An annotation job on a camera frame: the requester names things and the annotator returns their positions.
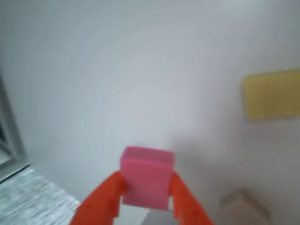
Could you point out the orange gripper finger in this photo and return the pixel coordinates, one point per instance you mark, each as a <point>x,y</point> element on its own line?
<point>187,206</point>
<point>100,204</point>

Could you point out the pink foam cuboid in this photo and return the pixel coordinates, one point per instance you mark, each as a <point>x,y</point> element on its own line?
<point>146,178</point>

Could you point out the cream foam cuboid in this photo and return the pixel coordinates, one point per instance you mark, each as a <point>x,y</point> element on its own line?
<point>243,208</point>

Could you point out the yellow foam cuboid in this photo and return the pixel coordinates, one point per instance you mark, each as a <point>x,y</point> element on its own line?
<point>272,96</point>

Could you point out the white furniture frame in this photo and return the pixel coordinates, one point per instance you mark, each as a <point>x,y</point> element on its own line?
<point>11,140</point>

